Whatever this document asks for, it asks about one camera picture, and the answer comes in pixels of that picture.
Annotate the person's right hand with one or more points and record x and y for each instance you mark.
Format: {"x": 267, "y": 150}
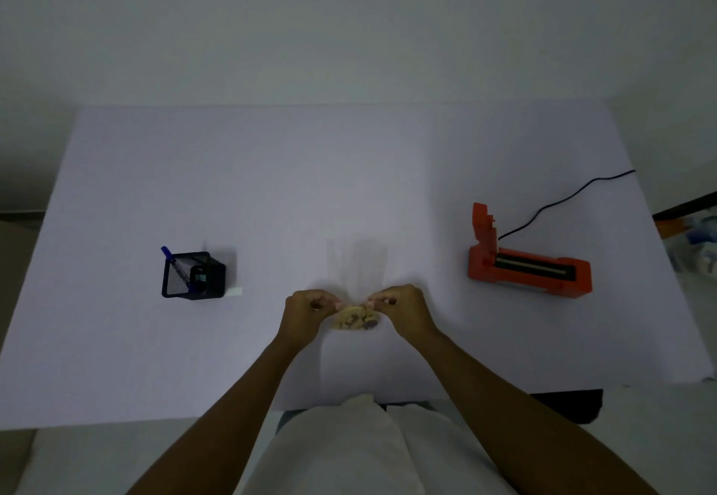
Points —
{"x": 409, "y": 315}

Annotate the person's left hand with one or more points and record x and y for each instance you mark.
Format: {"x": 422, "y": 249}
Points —
{"x": 299, "y": 321}

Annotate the person's right thumb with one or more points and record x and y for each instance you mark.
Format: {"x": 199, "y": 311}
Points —
{"x": 378, "y": 306}

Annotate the person's left thumb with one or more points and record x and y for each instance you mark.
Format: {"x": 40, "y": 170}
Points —
{"x": 330, "y": 309}

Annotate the clear plastic bag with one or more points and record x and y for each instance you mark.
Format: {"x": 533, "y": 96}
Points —
{"x": 358, "y": 265}

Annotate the person's left forearm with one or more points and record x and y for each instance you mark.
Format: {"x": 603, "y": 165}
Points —
{"x": 235, "y": 410}

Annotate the person's right forearm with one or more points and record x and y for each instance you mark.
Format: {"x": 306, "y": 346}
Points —
{"x": 504, "y": 410}

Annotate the beige snack pieces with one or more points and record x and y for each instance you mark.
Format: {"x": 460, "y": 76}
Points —
{"x": 353, "y": 321}

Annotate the black mesh pen holder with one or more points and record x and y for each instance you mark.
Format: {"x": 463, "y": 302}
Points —
{"x": 210, "y": 279}

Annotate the person's white clothing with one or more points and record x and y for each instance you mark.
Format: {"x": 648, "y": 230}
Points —
{"x": 358, "y": 450}

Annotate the orange heat sealer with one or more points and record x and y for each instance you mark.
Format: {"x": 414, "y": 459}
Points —
{"x": 529, "y": 279}

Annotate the blue pen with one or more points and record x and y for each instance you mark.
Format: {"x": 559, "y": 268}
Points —
{"x": 168, "y": 256}

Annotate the background clutter pile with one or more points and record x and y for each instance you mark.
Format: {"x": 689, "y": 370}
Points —
{"x": 692, "y": 237}

